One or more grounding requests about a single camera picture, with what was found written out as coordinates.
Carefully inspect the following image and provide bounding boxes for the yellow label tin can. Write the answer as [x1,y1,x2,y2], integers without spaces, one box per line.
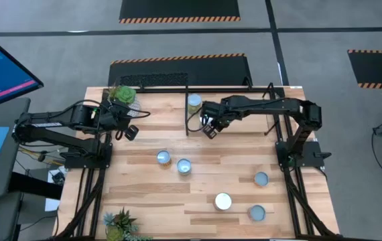
[187,93,203,116]

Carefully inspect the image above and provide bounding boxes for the black perforated panel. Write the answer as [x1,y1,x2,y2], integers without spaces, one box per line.
[119,72,190,88]

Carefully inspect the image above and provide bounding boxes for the black hazard striped floor mat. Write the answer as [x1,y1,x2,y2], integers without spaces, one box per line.
[119,0,241,24]
[107,53,253,88]
[346,49,382,90]

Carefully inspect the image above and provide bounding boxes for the white paper sheets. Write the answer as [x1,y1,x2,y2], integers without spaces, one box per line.
[45,167,68,212]

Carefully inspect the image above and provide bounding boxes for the magenta green label tin can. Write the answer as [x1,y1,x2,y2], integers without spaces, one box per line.
[156,149,173,168]

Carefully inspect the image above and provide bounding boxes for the wide orange label tin can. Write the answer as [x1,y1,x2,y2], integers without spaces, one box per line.
[212,191,233,212]

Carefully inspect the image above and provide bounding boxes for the dark grey desk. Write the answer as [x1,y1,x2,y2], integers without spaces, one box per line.
[0,97,31,202]

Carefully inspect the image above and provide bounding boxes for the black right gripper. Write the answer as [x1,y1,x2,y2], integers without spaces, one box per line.
[201,100,237,140]

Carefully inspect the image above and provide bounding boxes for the teal label tin can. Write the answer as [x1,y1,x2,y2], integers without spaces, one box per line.
[176,157,192,175]

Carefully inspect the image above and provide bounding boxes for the black desk base beam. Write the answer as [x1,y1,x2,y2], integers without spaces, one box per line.
[8,171,64,201]

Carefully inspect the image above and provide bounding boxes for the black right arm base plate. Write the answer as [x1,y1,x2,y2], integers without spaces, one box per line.
[275,140,332,168]

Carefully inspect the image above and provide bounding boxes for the green succulent in white pot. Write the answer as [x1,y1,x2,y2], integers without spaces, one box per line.
[109,85,142,116]

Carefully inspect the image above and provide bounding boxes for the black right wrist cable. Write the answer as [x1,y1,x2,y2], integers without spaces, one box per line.
[186,106,212,133]

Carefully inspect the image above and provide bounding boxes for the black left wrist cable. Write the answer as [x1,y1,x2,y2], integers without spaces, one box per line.
[109,99,151,141]

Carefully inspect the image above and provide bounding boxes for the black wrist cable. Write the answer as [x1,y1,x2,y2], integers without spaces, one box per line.
[109,99,151,141]
[186,106,212,133]

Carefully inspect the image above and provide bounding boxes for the black aluminium rig frame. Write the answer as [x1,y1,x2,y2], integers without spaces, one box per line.
[54,85,344,241]

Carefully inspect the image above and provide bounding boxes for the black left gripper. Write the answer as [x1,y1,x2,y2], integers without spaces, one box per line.
[100,100,140,141]

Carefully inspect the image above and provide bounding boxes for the mixed succulent arrangement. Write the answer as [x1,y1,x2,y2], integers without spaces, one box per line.
[103,207,154,241]

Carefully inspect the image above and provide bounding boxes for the wooden shelf with black frame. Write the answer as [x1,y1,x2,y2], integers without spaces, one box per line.
[183,85,281,141]

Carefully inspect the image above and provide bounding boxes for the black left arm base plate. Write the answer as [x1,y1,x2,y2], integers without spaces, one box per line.
[64,143,113,169]

